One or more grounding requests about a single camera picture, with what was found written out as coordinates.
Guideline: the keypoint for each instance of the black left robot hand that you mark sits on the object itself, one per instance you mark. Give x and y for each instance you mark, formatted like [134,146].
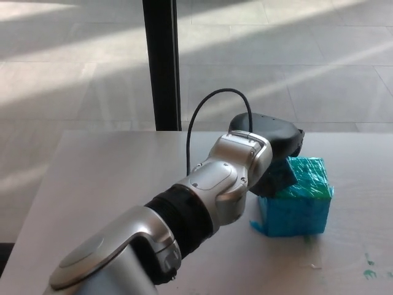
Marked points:
[270,130]

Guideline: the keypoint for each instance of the small blue foil-wrapped cube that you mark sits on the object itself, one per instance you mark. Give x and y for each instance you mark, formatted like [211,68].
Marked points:
[282,174]

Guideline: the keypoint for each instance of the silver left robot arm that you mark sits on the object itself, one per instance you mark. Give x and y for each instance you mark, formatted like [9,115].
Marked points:
[215,181]

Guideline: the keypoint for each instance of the big blue foil-wrapped cube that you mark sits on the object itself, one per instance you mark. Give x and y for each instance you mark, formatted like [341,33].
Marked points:
[302,209]

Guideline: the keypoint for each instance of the black vertical window post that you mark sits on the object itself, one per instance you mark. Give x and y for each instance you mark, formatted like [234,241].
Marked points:
[162,64]

